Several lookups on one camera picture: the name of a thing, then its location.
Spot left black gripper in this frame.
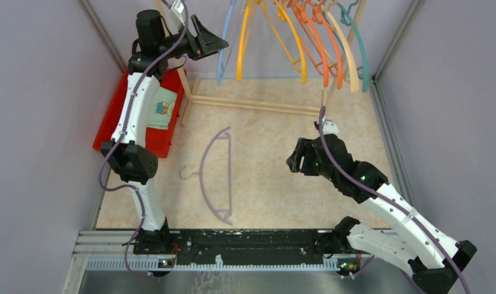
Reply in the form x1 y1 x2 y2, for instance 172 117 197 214
157 13 228 61

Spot blue hanger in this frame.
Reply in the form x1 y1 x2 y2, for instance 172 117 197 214
216 0 238 87

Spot purple hanger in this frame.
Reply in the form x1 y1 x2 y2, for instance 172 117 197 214
178 126 233 227

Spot yellow hanger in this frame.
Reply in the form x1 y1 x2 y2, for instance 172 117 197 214
258 1 307 84
236 0 260 81

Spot cream hanger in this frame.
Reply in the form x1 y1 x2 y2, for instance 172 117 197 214
314 1 369 93

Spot orange hanger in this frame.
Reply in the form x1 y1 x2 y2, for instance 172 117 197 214
304 1 344 89
287 0 330 88

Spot teal hanger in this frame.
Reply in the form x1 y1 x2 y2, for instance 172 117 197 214
325 1 370 93

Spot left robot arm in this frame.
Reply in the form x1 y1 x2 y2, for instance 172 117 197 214
100 9 228 254

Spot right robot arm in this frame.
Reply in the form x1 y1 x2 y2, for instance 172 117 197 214
287 134 477 293

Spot wooden hanger rack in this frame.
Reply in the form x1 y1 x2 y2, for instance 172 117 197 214
154 0 369 127

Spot light green cloth pouch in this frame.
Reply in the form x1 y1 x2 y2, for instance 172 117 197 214
147 88 177 130

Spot red plastic tray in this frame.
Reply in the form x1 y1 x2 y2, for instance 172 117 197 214
93 70 184 158

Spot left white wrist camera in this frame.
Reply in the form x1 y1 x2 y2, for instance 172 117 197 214
167 0 185 29

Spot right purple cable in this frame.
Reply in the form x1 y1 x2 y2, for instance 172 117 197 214
317 106 476 294

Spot purple cable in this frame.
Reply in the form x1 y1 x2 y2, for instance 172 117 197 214
317 106 476 294
99 0 190 279

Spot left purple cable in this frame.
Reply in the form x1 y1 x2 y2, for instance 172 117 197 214
99 0 190 279

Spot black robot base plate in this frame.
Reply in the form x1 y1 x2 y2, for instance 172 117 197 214
133 229 356 266

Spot grey cable duct rail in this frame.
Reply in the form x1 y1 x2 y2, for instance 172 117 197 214
74 230 351 271

